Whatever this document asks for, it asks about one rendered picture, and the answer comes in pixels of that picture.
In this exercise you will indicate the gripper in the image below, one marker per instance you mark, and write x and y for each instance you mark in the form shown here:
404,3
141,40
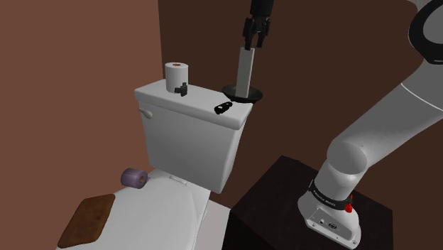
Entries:
261,8

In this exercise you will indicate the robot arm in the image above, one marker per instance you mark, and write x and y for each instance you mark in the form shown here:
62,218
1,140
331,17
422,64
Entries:
387,138

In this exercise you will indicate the black flat oblong gadget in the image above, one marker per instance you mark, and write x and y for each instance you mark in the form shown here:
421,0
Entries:
223,108

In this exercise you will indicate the white toilet paper roll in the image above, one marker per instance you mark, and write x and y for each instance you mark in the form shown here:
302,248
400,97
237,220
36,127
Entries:
175,78

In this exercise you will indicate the small black angular fitting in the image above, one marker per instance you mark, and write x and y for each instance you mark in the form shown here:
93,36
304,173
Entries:
182,90

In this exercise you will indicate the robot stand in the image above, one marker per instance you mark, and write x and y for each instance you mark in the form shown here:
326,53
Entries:
270,207

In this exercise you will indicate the purple toilet paper roll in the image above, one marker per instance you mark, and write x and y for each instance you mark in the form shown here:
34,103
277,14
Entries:
132,178

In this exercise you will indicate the brown wooden board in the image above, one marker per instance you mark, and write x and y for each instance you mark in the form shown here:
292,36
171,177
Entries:
88,221

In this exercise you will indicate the grey post on black base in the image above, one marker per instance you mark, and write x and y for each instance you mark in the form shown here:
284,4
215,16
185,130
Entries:
245,76

